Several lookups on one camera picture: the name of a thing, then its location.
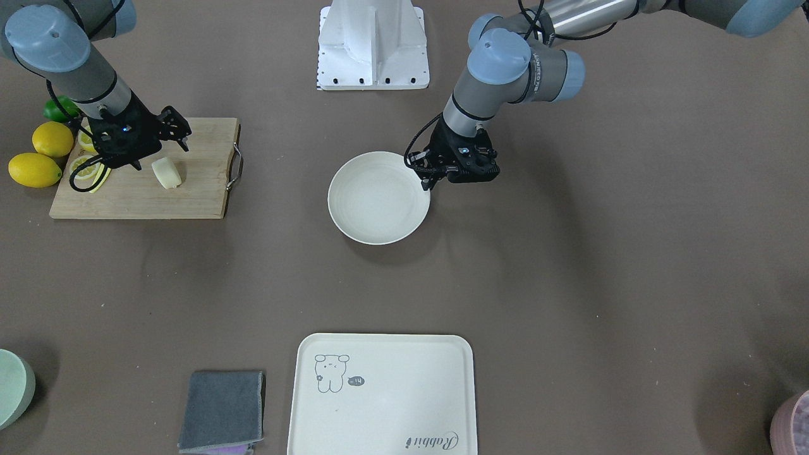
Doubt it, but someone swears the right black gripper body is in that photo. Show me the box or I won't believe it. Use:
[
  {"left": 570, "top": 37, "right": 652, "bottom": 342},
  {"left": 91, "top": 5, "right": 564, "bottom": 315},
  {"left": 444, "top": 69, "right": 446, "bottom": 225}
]
[{"left": 88, "top": 94, "right": 192, "bottom": 170}]

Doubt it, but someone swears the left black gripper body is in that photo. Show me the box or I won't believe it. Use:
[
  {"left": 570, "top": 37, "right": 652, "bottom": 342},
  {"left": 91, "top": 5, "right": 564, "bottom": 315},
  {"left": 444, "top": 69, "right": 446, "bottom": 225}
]
[{"left": 408, "top": 118, "right": 500, "bottom": 183}]

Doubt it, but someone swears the beige round plate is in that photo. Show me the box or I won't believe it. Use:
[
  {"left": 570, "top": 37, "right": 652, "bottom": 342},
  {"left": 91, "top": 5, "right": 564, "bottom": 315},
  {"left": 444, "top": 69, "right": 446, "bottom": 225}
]
[{"left": 327, "top": 152, "right": 430, "bottom": 245}]

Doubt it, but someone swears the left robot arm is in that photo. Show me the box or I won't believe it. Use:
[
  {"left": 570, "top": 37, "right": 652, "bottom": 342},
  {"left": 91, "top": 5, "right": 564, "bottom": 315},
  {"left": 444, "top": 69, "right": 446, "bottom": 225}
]
[{"left": 404, "top": 1, "right": 807, "bottom": 192}]

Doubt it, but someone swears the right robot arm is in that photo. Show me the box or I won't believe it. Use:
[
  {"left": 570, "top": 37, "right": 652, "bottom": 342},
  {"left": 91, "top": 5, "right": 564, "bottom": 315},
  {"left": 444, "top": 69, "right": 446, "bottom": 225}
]
[{"left": 1, "top": 1, "right": 191, "bottom": 168}]

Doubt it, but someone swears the white steamed bun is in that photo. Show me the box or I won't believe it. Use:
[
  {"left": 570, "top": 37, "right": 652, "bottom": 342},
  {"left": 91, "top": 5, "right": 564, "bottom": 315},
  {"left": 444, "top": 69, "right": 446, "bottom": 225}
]
[{"left": 151, "top": 157, "right": 182, "bottom": 190}]

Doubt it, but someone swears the cream rabbit tray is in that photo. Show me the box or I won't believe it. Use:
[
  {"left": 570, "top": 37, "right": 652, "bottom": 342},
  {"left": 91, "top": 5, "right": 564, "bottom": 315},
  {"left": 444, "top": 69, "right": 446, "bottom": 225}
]
[{"left": 287, "top": 333, "right": 478, "bottom": 454}]

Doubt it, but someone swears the wooden cutting board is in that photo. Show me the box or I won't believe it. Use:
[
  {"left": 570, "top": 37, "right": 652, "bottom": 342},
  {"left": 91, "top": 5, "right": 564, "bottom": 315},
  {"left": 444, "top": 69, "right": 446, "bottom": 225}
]
[{"left": 49, "top": 118, "right": 243, "bottom": 219}]

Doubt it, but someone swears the upper lemon half slice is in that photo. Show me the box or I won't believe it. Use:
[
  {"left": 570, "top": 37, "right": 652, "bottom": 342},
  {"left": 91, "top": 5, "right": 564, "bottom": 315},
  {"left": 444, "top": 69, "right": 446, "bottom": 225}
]
[{"left": 77, "top": 130, "right": 97, "bottom": 154}]

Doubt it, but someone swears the lemon half slice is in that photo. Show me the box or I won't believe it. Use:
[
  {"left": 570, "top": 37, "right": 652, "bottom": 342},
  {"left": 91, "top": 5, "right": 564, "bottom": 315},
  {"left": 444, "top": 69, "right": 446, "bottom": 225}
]
[
  {"left": 77, "top": 130, "right": 97, "bottom": 154},
  {"left": 69, "top": 154, "right": 102, "bottom": 185}
]

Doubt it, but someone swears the yellow plastic knife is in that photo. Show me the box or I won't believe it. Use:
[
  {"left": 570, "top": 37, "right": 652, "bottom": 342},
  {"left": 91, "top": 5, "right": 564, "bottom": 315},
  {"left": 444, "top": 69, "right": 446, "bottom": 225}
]
[{"left": 88, "top": 167, "right": 111, "bottom": 193}]

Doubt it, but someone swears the lower lemon half slice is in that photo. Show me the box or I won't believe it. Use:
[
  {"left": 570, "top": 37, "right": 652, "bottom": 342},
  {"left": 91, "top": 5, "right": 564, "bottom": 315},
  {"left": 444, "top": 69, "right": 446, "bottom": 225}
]
[{"left": 69, "top": 154, "right": 102, "bottom": 185}]

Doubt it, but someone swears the yellow lemon far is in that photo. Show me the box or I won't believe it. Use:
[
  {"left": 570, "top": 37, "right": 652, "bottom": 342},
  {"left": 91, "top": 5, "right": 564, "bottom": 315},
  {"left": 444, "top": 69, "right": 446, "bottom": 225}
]
[{"left": 32, "top": 121, "right": 75, "bottom": 158}]

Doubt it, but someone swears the yellow lemon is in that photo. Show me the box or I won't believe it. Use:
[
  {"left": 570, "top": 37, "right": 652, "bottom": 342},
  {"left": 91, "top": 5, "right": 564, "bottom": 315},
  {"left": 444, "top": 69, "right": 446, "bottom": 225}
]
[
  {"left": 32, "top": 121, "right": 75, "bottom": 158},
  {"left": 8, "top": 152, "right": 63, "bottom": 189}
]

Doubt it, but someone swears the green lime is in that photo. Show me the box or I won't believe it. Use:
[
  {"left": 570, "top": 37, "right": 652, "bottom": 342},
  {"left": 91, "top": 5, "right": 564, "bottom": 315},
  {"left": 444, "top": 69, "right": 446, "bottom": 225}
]
[{"left": 42, "top": 95, "right": 83, "bottom": 123}]

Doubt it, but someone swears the yellow lemon near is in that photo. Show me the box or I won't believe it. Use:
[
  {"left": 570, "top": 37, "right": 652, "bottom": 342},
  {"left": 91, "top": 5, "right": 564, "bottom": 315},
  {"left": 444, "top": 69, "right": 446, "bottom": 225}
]
[{"left": 8, "top": 152, "right": 63, "bottom": 189}]

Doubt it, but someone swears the mint green bowl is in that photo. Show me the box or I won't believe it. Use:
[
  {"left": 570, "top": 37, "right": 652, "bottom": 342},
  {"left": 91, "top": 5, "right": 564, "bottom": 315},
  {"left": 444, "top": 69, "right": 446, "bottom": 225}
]
[{"left": 1, "top": 349, "right": 37, "bottom": 430}]

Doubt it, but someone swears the grey folded cloth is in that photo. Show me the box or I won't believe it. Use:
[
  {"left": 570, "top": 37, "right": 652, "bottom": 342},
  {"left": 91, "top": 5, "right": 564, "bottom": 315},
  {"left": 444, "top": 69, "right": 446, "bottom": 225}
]
[{"left": 178, "top": 370, "right": 265, "bottom": 454}]

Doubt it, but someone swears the pink bowl with ice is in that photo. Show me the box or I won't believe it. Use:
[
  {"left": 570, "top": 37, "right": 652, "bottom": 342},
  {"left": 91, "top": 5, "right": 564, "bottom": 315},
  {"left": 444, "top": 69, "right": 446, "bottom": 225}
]
[{"left": 769, "top": 391, "right": 808, "bottom": 454}]

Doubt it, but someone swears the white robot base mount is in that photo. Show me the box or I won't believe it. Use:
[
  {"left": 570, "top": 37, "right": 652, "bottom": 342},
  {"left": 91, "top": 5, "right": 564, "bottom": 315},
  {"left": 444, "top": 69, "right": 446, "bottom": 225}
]
[{"left": 316, "top": 1, "right": 430, "bottom": 90}]

